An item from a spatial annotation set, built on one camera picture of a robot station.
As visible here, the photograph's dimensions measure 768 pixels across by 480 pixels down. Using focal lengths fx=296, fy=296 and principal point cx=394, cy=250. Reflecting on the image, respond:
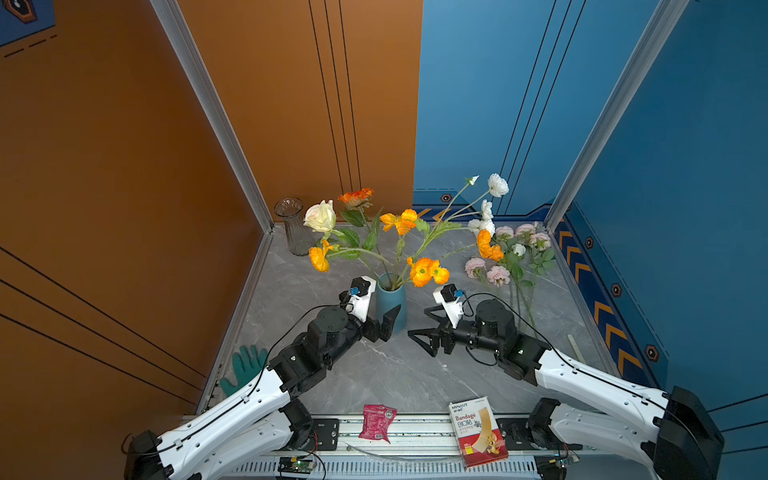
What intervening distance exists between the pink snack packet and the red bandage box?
161mm

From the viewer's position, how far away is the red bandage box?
0.69 meters

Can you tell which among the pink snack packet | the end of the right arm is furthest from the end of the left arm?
the pink snack packet
